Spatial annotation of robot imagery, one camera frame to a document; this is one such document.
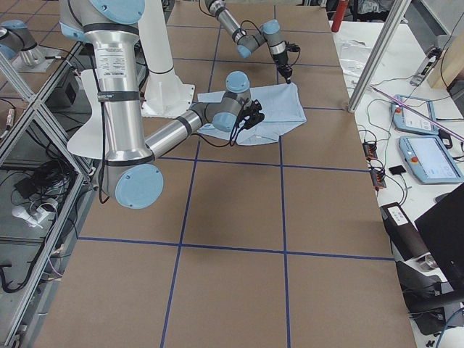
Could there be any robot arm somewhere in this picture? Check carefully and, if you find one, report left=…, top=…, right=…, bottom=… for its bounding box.
left=59, top=1, right=264, bottom=210
left=204, top=1, right=301, bottom=84

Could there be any teach pendant far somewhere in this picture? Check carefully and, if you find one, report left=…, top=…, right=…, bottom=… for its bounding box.
left=391, top=94, right=439, bottom=136

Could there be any aluminium frame post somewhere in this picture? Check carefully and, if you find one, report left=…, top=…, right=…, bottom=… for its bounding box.
left=347, top=0, right=411, bottom=113

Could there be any light blue button-up shirt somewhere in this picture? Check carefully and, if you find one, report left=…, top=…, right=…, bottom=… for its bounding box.
left=197, top=82, right=307, bottom=147

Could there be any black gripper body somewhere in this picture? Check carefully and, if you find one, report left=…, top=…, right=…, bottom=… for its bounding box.
left=239, top=99, right=265, bottom=130
left=271, top=41, right=300, bottom=75

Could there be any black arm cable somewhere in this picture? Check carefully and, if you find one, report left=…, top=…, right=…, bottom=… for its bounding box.
left=195, top=119, right=251, bottom=148

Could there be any black monitor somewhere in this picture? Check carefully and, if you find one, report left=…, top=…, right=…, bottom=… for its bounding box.
left=415, top=185, right=463, bottom=289

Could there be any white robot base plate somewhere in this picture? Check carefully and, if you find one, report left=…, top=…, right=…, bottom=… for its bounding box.
left=138, top=1, right=195, bottom=118

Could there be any teach pendant near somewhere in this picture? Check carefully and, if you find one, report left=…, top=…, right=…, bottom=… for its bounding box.
left=398, top=135, right=463, bottom=184

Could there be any red bottle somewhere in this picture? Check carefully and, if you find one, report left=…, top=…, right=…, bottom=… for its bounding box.
left=331, top=0, right=349, bottom=33

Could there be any teach pendant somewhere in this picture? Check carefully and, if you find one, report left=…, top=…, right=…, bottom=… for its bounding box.
left=398, top=135, right=463, bottom=184
left=391, top=94, right=439, bottom=136

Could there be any white chair seat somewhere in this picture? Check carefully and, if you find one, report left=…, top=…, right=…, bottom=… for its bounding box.
left=67, top=69, right=103, bottom=160

